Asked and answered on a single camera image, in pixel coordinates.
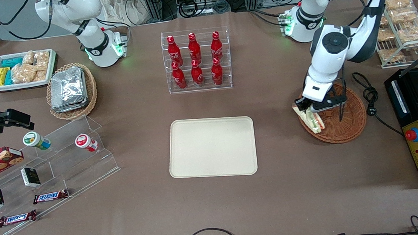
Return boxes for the sandwich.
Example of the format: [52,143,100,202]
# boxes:
[292,102,326,136]

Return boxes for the brown wicker basket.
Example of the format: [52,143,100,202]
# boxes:
[295,79,369,147]

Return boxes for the light wicker basket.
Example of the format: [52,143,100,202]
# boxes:
[44,61,100,122]

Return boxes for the cream plastic tray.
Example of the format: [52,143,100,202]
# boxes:
[165,113,259,182]

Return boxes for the green lidded cup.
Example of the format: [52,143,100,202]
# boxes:
[22,130,52,152]

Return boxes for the yellow snack pack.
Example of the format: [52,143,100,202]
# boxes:
[0,67,12,86]

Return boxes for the clear bag of crackers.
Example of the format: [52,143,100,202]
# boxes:
[33,69,49,82]
[11,63,38,84]
[33,51,52,71]
[22,50,35,66]

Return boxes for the silver foil packet stack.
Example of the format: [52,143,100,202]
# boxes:
[48,66,90,114]

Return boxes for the white plastic bin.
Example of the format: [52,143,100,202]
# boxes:
[0,48,59,93]

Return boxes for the red lidded cup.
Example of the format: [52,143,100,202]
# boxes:
[74,132,99,153]

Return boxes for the clear acrylic tiered stand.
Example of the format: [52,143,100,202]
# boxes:
[0,112,126,235]

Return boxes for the Snickers chocolate bar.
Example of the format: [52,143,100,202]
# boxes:
[32,189,70,205]
[0,210,38,228]

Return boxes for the red cola bottle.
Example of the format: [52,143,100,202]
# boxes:
[210,31,224,61]
[187,32,202,63]
[171,61,187,90]
[210,57,225,86]
[190,59,205,88]
[166,35,184,66]

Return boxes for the clear acrylic bottle rack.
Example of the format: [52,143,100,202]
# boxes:
[160,26,234,95]

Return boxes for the white cloth bag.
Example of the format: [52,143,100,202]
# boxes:
[98,0,152,29]

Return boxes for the black power cable with plug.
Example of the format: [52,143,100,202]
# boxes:
[352,69,404,140]

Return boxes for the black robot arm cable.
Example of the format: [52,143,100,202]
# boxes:
[0,0,55,42]

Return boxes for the coiled grey cables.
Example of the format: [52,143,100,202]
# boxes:
[178,0,231,19]

